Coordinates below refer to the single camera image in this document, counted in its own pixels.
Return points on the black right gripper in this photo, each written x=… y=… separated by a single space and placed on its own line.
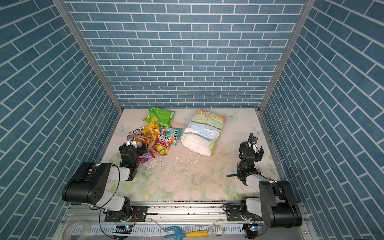
x=244 y=147

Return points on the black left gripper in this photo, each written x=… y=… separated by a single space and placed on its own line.
x=140 y=151

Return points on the orange Fox's fruits candy bag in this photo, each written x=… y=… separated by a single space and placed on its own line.
x=137 y=131

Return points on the yellow chips bag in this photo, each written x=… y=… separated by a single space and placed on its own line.
x=152 y=130

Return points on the floral paper gift bag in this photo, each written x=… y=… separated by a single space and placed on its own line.
x=202 y=133

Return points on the green chips bag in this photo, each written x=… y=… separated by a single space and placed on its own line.
x=164 y=117

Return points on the teal Fox's mint candy bag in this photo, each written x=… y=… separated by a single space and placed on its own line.
x=174 y=133

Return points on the purple Fox's berries candy bag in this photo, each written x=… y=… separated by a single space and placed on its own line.
x=148 y=155

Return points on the orange clear snack bag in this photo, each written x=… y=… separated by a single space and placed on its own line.
x=143 y=141

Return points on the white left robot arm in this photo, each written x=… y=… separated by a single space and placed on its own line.
x=88 y=186

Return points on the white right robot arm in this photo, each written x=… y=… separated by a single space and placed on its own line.
x=276 y=204

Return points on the rubber band loop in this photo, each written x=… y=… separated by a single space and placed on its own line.
x=217 y=231

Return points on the clear tape roll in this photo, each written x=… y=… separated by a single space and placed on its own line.
x=82 y=228

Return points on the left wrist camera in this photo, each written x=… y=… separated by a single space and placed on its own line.
x=131 y=141

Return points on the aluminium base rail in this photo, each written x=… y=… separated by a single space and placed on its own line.
x=189 y=216

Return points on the teal yellow handled tool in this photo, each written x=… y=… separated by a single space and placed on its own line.
x=178 y=233

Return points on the aluminium corner post right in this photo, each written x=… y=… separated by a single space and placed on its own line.
x=303 y=16

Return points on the aluminium corner post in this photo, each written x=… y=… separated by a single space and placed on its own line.
x=303 y=16
x=81 y=41

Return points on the aluminium corner post left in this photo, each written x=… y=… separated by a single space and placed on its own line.
x=81 y=41

